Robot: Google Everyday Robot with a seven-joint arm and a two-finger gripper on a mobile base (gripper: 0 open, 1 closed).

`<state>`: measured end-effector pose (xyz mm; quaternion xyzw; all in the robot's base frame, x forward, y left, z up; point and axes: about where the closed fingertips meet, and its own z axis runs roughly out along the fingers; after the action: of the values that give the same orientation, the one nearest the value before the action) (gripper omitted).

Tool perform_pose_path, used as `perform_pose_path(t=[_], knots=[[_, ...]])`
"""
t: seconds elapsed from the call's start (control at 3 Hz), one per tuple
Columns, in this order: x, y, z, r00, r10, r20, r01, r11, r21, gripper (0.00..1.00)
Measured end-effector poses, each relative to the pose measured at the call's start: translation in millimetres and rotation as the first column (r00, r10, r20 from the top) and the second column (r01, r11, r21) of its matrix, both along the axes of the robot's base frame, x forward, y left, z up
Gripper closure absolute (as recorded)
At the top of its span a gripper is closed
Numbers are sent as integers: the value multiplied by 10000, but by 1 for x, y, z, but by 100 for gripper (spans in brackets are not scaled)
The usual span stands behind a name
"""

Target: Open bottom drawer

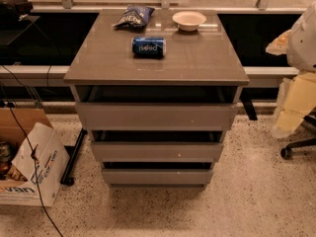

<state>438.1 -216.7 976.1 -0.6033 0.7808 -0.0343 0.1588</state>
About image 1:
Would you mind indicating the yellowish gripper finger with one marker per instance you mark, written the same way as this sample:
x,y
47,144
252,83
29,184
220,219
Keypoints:
x,y
278,45

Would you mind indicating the grey bottom drawer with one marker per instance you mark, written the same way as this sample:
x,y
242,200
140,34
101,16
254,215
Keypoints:
x,y
157,177

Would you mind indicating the grey drawer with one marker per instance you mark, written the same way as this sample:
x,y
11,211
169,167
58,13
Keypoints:
x,y
157,177
102,116
156,152

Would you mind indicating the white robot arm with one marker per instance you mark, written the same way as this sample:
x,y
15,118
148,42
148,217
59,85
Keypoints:
x,y
296,98

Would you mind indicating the grey drawer cabinet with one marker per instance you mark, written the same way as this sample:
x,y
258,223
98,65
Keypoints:
x,y
198,68

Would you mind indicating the grey top drawer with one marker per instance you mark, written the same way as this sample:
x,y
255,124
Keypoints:
x,y
102,116

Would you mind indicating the grey middle drawer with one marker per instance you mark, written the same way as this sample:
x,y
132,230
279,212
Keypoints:
x,y
156,152

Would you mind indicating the black table leg right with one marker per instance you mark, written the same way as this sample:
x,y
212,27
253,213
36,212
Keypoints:
x,y
246,100

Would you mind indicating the black table leg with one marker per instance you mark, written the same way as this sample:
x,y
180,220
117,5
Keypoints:
x,y
72,151
246,100

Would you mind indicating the white bowl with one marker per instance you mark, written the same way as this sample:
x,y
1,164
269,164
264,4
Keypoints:
x,y
189,21

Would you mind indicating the black office chair base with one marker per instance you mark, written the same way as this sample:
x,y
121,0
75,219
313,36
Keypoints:
x,y
286,152

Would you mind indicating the blue pepsi can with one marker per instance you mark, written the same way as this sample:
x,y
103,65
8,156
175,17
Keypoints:
x,y
152,46

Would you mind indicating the blue chip bag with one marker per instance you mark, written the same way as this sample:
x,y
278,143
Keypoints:
x,y
136,17

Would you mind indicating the black table leg left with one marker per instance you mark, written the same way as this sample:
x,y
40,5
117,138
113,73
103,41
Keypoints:
x,y
72,151

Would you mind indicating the black bag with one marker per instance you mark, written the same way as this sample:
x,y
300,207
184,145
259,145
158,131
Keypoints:
x,y
13,10

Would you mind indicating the cardboard box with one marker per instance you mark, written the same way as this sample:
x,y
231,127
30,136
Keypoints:
x,y
39,161

